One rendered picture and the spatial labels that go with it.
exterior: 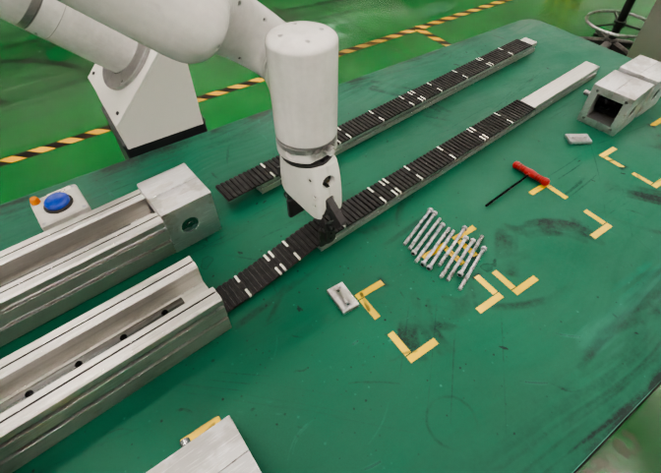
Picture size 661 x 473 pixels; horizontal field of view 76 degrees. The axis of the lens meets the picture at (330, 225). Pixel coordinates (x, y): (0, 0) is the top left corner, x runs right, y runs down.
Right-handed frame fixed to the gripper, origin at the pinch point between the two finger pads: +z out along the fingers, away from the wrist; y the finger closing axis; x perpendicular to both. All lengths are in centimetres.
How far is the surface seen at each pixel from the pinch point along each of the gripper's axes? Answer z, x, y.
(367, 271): 6.5, -3.9, -10.3
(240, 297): 5.7, 15.6, -1.5
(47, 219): 0.5, 34.0, 29.3
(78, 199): 0.5, 28.4, 31.2
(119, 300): -2.0, 30.4, 3.7
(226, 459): -3.0, 29.0, -23.3
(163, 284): -1.9, 24.6, 2.4
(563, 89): 4, -78, -2
